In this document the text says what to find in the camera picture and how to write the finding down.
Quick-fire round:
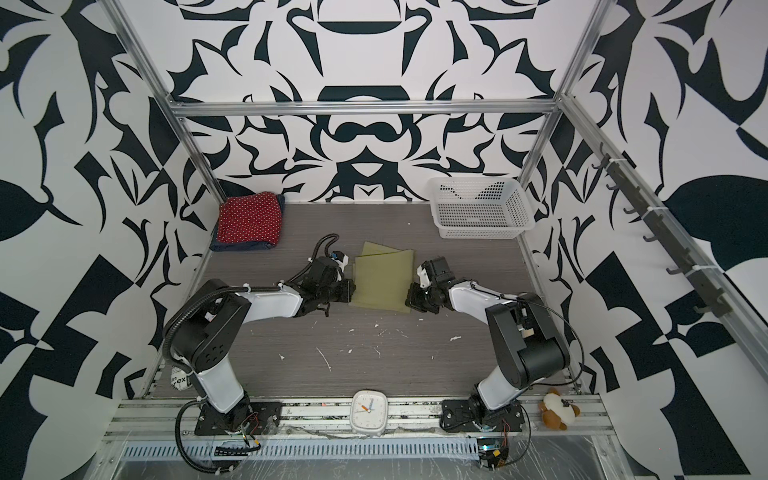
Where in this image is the olive green skirt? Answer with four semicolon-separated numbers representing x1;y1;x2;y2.
350;241;415;314

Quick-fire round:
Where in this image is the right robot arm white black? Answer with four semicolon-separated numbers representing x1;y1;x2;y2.
405;257;571;418

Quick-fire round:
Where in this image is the aluminium frame rail front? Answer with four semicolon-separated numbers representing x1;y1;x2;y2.
107;392;613;442

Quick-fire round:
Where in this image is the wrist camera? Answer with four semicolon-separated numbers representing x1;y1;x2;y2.
330;251;349;271
416;266;431;290

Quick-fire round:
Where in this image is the white square clock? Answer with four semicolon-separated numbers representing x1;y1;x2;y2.
349;390;389;436

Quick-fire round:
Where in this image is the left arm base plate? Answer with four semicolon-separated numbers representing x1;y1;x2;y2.
194;401;283;436

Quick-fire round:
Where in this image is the grey wall hook rack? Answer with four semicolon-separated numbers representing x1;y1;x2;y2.
594;146;733;318

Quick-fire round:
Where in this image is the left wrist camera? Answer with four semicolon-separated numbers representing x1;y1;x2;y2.
330;251;349;271

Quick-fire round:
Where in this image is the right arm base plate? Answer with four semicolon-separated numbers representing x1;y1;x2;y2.
439;396;525;433

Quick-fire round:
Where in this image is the white slotted cable duct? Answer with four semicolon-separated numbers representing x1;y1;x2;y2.
119;437;481;463

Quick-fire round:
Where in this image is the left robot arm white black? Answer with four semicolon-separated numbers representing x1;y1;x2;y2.
161;233;355;423

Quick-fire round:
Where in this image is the black corrugated cable hose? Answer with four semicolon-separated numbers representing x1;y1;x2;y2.
173;400;241;475

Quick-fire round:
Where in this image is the blue denim skirt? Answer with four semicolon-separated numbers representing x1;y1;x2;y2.
209;194;286;253

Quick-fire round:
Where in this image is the red polka dot skirt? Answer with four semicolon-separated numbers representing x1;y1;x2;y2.
216;191;284;246

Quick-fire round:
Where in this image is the brown plush toy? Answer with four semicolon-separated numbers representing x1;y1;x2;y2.
539;387;581;431

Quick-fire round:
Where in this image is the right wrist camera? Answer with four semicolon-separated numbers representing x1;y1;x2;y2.
416;266;431;290

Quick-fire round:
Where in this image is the white plastic laundry basket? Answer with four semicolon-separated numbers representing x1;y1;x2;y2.
428;177;535;240

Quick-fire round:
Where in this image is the aluminium frame crossbar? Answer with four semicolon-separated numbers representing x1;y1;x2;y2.
170;99;556;118

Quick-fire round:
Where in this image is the green circuit board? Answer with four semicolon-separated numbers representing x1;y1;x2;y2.
477;437;509;470

